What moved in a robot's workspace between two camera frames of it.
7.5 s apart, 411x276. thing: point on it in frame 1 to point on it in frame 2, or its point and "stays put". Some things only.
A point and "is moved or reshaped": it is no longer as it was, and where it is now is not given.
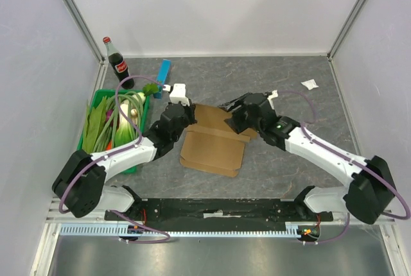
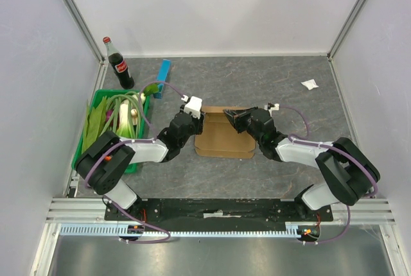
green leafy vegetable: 94,121 stays put
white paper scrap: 309,84 stays put
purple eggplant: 108,113 stays put
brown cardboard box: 212,146 is moved or reshaped
